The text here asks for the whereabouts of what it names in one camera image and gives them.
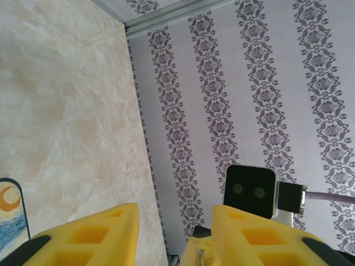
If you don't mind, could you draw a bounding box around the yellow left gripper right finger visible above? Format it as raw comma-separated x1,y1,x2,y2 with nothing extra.
212,204,351,266

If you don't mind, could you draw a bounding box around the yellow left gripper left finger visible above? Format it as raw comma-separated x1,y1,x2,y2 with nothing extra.
5,202,139,266

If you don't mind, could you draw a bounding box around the starry night print box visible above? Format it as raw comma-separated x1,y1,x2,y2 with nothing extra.
0,178,31,245

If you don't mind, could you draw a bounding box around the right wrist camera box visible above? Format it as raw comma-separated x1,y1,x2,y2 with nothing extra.
223,165,295,228

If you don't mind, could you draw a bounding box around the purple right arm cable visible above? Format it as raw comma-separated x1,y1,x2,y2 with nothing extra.
278,181,355,214

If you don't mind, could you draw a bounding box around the aluminium frame corner post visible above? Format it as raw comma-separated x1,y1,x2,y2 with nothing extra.
124,0,236,37

